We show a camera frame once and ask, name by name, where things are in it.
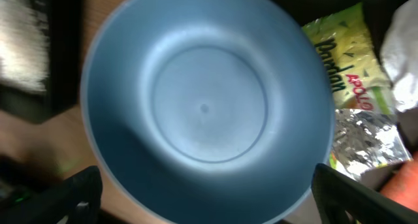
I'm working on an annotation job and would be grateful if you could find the brown serving tray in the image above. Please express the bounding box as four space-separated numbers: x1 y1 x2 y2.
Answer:
271 0 417 223

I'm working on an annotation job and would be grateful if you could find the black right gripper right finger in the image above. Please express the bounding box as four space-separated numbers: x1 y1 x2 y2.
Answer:
312 163 417 224

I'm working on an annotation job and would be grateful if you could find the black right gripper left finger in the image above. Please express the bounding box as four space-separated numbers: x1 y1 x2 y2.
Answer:
1 166 103 224

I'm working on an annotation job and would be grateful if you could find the dark blue large bowl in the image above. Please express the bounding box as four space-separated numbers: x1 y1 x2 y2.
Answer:
80 0 335 223

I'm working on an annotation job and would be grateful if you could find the crumpled white tissue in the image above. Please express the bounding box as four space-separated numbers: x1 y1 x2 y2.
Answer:
380 0 417 112

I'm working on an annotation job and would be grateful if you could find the black plastic tray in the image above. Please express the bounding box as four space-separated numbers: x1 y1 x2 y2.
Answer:
1 0 84 123

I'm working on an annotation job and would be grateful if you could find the green foil snack wrapper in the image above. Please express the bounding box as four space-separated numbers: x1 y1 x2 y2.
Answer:
302 3 412 181

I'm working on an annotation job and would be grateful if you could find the orange carrot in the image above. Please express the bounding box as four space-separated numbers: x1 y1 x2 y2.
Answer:
380 152 417 212

